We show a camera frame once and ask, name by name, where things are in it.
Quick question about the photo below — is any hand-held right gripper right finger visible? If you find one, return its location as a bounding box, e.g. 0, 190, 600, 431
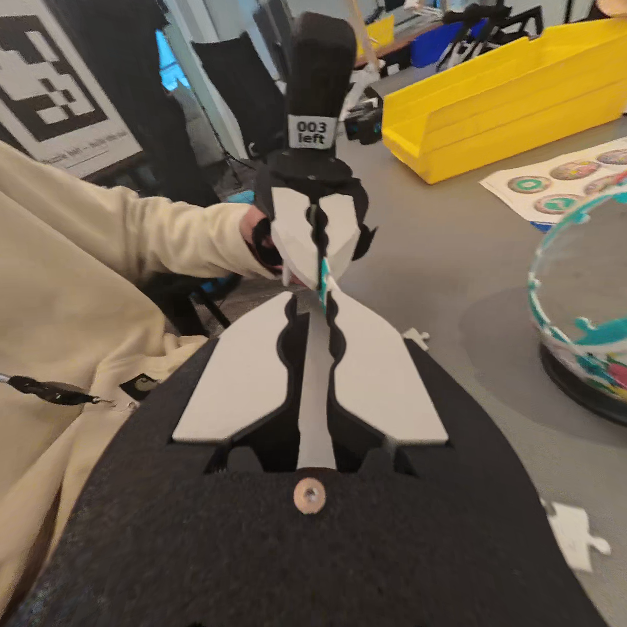
326, 289, 449, 446

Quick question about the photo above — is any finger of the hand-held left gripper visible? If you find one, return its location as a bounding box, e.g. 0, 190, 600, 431
318, 193, 362, 281
269, 186, 324, 291

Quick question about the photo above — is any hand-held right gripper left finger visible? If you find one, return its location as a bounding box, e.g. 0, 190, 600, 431
172, 292, 300, 444

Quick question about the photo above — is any teal puzzle piece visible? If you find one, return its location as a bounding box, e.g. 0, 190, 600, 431
316, 257, 340, 314

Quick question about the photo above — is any colourful puzzle ball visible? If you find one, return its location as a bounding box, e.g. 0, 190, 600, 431
528, 181, 627, 407

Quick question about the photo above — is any person's left forearm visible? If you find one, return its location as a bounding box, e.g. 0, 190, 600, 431
110, 186, 277, 282

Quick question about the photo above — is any black ball stand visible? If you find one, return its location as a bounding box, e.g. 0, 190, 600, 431
539, 343, 627, 426

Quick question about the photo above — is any person's left hand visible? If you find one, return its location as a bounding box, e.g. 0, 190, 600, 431
240, 205, 270, 248

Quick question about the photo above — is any small yellow bin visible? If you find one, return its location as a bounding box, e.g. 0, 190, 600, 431
358, 15, 395, 57

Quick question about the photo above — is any blue bin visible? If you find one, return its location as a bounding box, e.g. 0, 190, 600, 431
410, 20, 490, 68

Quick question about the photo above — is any black tabletop device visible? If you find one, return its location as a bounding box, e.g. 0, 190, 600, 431
436, 2, 544, 70

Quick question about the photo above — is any large yellow storage bin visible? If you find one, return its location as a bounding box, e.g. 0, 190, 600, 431
381, 17, 627, 186

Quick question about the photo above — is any black zipper pull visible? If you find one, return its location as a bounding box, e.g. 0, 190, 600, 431
0, 373, 116, 408

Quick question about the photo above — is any printed instruction sheet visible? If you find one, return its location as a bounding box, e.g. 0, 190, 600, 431
480, 137, 627, 227

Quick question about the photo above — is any black and white marker board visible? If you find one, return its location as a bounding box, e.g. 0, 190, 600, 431
0, 0, 144, 178

